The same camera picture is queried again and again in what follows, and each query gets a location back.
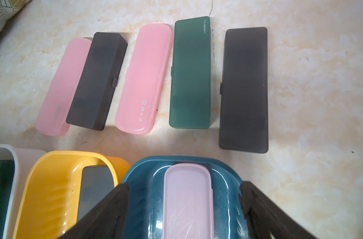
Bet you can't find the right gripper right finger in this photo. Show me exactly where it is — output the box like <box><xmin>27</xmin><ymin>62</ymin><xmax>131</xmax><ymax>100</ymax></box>
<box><xmin>239</xmin><ymin>181</ymin><xmax>315</xmax><ymax>239</ymax></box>

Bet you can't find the white storage tray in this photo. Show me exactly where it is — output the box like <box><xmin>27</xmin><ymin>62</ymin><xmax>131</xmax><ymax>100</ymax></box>
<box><xmin>0</xmin><ymin>144</ymin><xmax>46</xmax><ymax>239</ymax></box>

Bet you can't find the yellow storage tray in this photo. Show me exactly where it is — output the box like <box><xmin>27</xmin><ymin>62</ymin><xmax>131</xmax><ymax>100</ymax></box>
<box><xmin>13</xmin><ymin>151</ymin><xmax>131</xmax><ymax>239</ymax></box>

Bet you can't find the teal storage tray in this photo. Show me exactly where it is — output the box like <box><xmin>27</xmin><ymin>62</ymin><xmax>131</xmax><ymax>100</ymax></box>
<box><xmin>122</xmin><ymin>156</ymin><xmax>250</xmax><ymax>239</ymax></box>

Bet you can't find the black pencil case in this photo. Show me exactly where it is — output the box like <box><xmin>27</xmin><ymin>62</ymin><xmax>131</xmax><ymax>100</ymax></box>
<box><xmin>66</xmin><ymin>32</ymin><xmax>128</xmax><ymax>130</ymax></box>
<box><xmin>219</xmin><ymin>27</ymin><xmax>269</xmax><ymax>153</ymax></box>
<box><xmin>77</xmin><ymin>165</ymin><xmax>114</xmax><ymax>222</ymax></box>

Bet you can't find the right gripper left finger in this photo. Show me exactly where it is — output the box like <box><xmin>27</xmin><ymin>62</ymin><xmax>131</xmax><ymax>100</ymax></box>
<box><xmin>60</xmin><ymin>183</ymin><xmax>129</xmax><ymax>239</ymax></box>

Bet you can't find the pink pencil case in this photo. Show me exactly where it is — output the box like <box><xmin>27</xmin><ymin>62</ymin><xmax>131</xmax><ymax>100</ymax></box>
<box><xmin>115</xmin><ymin>24</ymin><xmax>173</xmax><ymax>134</ymax></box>
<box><xmin>35</xmin><ymin>38</ymin><xmax>92</xmax><ymax>136</ymax></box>
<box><xmin>162</xmin><ymin>163</ymin><xmax>214</xmax><ymax>239</ymax></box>

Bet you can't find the patterned throw pillow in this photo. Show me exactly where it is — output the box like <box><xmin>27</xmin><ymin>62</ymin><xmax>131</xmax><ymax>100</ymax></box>
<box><xmin>0</xmin><ymin>0</ymin><xmax>31</xmax><ymax>33</ymax></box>

